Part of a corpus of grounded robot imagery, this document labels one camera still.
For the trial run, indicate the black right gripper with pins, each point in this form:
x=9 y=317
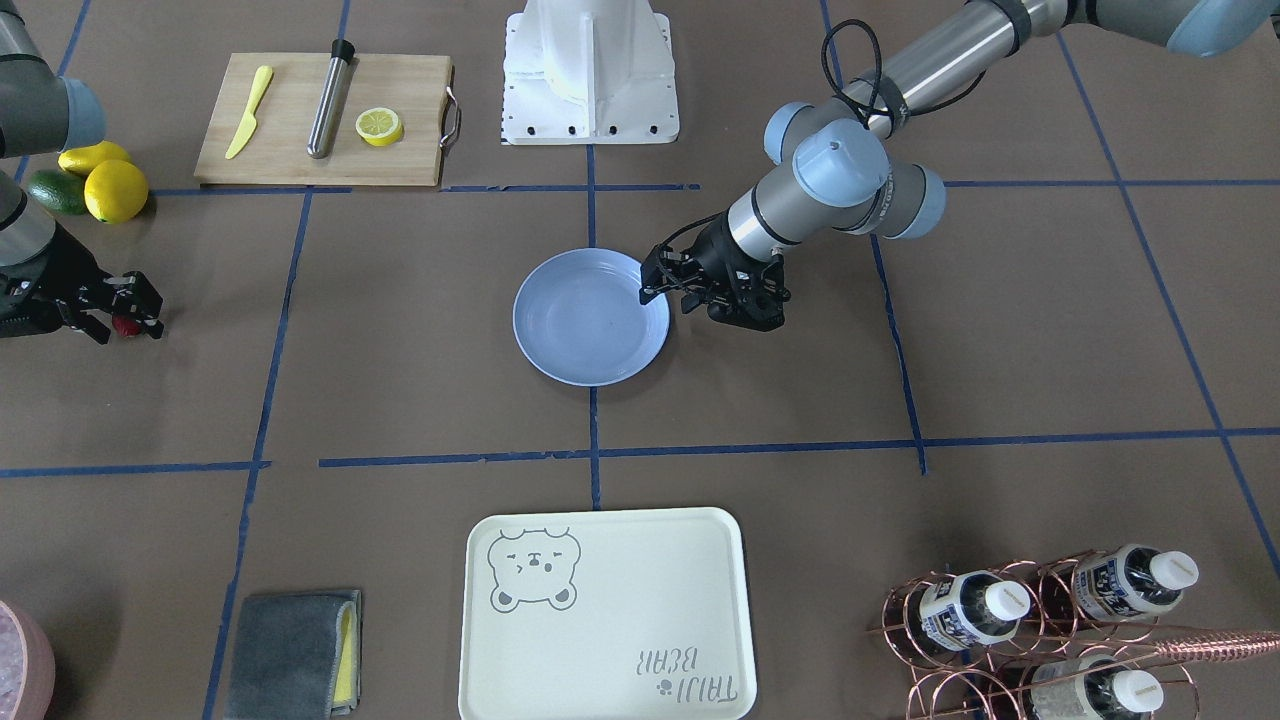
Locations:
x=52 y=268

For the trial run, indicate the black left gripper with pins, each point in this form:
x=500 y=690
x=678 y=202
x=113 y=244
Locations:
x=711 y=254

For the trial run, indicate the red strawberry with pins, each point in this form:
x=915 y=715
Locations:
x=126 y=327

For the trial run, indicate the blue plate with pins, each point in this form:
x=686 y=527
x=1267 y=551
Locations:
x=578 y=318

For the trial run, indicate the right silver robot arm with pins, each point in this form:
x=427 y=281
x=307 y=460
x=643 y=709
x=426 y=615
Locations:
x=41 y=112

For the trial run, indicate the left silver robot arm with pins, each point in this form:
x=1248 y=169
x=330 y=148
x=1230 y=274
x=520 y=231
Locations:
x=830 y=169

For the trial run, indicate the yellow lemon near board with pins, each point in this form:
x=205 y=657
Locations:
x=116 y=191

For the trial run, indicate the green lime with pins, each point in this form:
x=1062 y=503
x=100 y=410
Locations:
x=60 y=192

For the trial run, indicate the yellow lemon outer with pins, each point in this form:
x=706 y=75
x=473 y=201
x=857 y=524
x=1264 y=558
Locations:
x=82 y=161

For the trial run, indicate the yellow plastic knife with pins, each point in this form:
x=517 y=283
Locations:
x=248 y=121

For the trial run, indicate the steel rod black cap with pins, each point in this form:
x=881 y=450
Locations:
x=327 y=115

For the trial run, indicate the lemon half slice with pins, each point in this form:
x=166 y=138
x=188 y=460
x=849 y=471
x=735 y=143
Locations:
x=379 y=127

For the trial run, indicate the cream bear tray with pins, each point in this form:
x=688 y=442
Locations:
x=624 y=614

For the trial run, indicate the pink bowl of ice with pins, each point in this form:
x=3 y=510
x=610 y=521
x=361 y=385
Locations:
x=28 y=669

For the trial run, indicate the grey folded cloth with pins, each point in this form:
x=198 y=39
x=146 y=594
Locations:
x=297 y=656

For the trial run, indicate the tea bottle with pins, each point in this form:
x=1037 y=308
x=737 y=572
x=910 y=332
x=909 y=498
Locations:
x=1131 y=583
x=1091 y=687
x=968 y=611

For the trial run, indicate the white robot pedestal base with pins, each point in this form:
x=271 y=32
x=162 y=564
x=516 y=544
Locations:
x=589 y=73

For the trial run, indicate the copper wire bottle rack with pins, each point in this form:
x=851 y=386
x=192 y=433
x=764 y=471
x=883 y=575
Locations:
x=988 y=682

